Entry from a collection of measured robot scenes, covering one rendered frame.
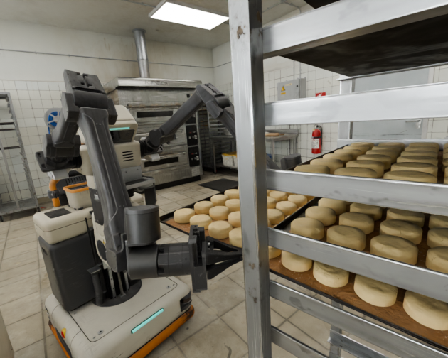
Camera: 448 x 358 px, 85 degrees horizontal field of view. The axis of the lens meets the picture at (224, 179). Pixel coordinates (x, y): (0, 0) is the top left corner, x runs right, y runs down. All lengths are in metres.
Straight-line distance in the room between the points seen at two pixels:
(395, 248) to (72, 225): 1.37
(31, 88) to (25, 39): 0.77
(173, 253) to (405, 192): 0.34
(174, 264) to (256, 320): 0.16
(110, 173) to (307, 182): 0.40
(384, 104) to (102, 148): 0.52
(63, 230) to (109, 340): 0.57
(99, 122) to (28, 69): 4.89
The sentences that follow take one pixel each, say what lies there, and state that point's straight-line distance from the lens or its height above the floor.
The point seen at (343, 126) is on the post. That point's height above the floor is 1.19.
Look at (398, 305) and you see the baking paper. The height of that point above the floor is 0.98.
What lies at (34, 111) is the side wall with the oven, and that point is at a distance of 5.42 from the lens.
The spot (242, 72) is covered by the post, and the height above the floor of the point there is 1.28.
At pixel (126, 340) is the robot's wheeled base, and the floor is 0.23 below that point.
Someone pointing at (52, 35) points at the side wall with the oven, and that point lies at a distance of 5.68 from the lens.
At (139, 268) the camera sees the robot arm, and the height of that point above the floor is 1.00.
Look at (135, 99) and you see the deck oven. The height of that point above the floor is 1.68.
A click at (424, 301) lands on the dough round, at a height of 1.00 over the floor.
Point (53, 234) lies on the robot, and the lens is 1.47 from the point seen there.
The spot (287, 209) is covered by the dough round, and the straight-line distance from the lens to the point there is 0.62.
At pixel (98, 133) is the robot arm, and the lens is 0.62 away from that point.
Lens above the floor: 1.23
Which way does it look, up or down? 13 degrees down
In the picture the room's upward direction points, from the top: 4 degrees counter-clockwise
